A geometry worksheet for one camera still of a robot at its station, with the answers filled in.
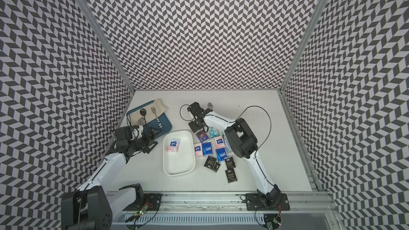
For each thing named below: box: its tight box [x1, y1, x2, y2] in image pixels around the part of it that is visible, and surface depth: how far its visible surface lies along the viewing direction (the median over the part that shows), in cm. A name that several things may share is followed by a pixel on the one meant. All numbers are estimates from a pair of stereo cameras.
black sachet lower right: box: [224, 168, 238, 184], surface depth 81 cm
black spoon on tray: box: [139, 108, 147, 125], surface depth 107 cm
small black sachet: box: [212, 161, 222, 172], surface depth 83 cm
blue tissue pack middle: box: [201, 142, 214, 156], surface depth 89 cm
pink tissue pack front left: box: [193, 142, 203, 157], surface depth 88 cm
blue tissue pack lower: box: [215, 147, 228, 163], surface depth 87 cm
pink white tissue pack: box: [167, 138, 181, 153], surface depth 90 cm
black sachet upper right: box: [224, 156, 236, 170], surface depth 84 cm
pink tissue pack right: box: [213, 135, 226, 150], surface depth 91 cm
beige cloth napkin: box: [129, 97, 169, 123], surface depth 107 cm
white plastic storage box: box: [162, 129, 196, 177], surface depth 88 cm
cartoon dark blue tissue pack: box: [195, 129, 210, 144], surface depth 94 cm
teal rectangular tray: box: [126, 100, 173, 140], surface depth 102 cm
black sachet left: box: [203, 155, 217, 170], surface depth 83 cm
